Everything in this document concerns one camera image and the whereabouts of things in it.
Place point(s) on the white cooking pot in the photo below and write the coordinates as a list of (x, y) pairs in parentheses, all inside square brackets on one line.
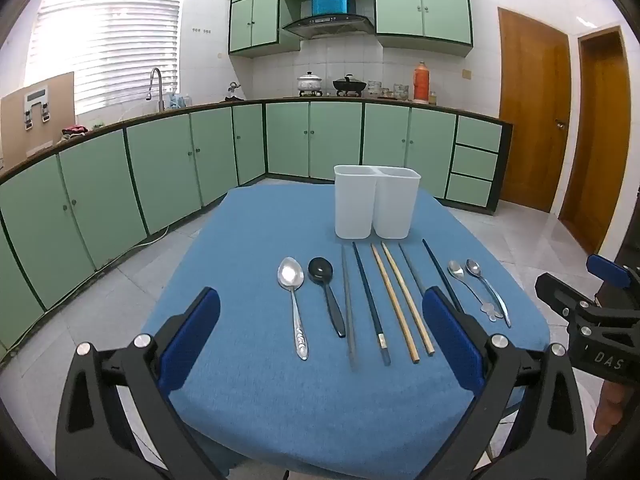
[(310, 84)]

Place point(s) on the brown wooden door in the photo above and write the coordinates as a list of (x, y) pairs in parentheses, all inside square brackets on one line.
[(597, 150), (532, 110)]

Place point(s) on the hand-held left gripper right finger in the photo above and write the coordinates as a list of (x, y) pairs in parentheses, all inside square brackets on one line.
[(452, 340)]

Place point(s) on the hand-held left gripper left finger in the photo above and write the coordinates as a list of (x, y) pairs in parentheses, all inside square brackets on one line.
[(192, 340)]

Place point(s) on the clear bottles by sink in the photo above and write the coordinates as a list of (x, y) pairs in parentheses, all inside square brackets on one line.
[(180, 101)]

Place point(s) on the silver kitchen faucet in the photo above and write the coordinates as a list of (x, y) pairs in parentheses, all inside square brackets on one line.
[(156, 80)]

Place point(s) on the small dark object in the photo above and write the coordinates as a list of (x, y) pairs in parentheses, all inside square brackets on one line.
[(234, 94)]

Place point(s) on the row of glass jars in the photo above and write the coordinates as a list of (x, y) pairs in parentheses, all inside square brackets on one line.
[(387, 91)]

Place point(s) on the white plastic utensil holder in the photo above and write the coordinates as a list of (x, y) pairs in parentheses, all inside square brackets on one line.
[(355, 205)]

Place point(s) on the black range hood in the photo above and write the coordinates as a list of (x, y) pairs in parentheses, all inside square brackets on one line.
[(327, 25)]

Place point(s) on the blue tablecloth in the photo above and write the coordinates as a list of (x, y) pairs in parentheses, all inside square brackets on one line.
[(250, 385)]

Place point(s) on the large silver spoon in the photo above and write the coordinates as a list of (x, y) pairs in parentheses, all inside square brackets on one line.
[(291, 275)]

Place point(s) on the green wall cabinet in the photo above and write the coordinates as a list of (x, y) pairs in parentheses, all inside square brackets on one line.
[(422, 5), (255, 20)]

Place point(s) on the grey metal chopstick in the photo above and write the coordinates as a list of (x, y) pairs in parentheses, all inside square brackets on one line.
[(411, 267), (348, 310)]

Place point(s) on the green base cabinet run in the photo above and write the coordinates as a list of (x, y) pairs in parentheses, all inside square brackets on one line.
[(165, 170)]

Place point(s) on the black plastic spoon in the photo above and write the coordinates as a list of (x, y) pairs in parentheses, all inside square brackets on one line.
[(320, 270)]

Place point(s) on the cardboard box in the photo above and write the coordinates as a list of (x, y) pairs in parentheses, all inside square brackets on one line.
[(45, 120)]

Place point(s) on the orange thermos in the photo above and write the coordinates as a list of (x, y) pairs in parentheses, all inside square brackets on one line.
[(421, 85)]

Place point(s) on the white window blinds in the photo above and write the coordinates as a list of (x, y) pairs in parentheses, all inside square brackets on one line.
[(110, 35)]

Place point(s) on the person's right hand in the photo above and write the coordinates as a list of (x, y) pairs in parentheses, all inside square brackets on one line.
[(609, 405)]

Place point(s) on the red cloth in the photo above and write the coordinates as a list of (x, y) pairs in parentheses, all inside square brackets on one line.
[(74, 131)]

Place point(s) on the dark blue chopstick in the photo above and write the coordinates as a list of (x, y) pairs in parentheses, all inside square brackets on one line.
[(440, 272), (370, 305)]

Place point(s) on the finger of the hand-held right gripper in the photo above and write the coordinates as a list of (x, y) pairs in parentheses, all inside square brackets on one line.
[(607, 266), (555, 290)]

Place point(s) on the blue box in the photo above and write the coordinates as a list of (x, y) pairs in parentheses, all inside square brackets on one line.
[(330, 0)]

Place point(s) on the small plain silver spoon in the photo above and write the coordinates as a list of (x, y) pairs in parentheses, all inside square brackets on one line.
[(472, 267)]

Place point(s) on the green cabinet drawer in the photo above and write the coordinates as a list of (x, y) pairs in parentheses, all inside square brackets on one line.
[(470, 191), (479, 133), (475, 162)]

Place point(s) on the black wok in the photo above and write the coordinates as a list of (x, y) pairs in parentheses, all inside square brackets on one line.
[(350, 85)]

